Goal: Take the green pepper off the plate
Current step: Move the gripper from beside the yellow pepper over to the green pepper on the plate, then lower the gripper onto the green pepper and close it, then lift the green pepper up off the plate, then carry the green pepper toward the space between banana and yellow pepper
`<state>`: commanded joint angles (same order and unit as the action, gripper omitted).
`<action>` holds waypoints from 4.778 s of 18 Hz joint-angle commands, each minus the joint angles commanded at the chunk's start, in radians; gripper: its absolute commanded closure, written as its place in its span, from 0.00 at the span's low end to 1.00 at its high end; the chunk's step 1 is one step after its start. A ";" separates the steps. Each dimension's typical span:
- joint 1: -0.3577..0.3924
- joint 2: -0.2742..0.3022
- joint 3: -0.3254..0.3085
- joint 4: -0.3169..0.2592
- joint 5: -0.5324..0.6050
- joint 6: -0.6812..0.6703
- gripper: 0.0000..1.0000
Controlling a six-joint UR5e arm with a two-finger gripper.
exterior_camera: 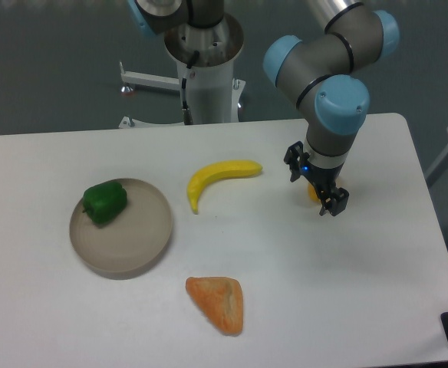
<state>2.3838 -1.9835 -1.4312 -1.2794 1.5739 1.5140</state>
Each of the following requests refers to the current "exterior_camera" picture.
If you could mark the round beige plate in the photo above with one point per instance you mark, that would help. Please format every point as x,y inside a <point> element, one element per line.
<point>133,242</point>

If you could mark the orange triangular bread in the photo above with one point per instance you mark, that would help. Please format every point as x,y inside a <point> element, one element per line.
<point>221,300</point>

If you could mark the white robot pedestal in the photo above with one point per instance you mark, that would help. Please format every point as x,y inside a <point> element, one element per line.
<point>204,58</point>

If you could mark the green bell pepper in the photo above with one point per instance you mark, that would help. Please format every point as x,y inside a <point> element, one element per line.
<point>104,202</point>

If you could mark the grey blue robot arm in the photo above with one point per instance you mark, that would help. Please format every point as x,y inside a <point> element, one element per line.
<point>316,77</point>

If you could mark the yellow banana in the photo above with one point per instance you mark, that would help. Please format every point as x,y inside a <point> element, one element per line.
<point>215,172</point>

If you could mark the small orange fruit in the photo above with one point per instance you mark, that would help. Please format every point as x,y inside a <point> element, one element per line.
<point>312,194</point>

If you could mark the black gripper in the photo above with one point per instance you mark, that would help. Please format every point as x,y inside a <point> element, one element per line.
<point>300,163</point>

